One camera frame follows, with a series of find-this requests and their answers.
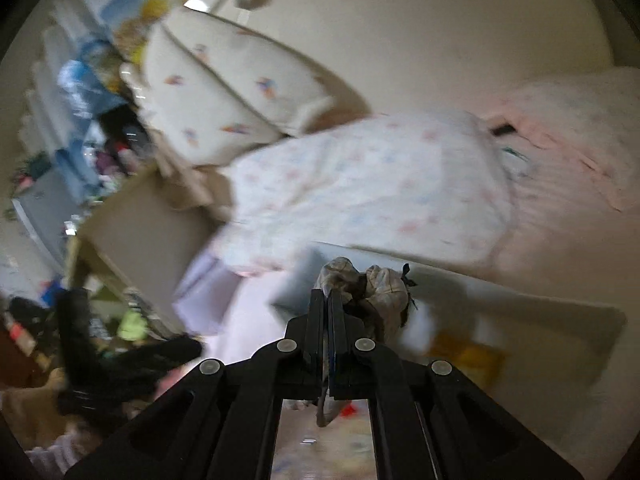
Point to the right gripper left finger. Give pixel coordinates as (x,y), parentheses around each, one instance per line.
(220,421)

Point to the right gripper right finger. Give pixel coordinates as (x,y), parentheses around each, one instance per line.
(431,421)

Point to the orange snack packet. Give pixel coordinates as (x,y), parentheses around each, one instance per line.
(481,363)

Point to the grey fabric storage bin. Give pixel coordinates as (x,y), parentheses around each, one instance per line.
(546,339)

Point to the plaid grey cap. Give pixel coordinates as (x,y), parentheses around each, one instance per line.
(360,312)

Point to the red snack packet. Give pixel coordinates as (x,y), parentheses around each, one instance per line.
(349,410)

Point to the lavender folded blanket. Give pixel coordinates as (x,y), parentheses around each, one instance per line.
(204,294)

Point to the wooden bedside shelf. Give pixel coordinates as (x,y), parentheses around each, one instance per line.
(136,240)

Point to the beige handbag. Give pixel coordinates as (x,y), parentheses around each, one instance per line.
(189,187)

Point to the floral white duvet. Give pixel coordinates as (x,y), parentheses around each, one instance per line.
(429,187)

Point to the white power bank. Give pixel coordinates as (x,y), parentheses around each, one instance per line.
(517,165)

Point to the ice cream print pillow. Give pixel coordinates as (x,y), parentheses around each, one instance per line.
(216,89)

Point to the pink ruffled floral pillow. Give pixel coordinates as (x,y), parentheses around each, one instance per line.
(593,119)

